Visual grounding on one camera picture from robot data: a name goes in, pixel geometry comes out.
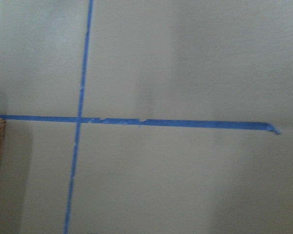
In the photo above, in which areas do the blue floor tape lines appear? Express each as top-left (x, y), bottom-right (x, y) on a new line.
top-left (0, 0), bottom-right (281, 234)

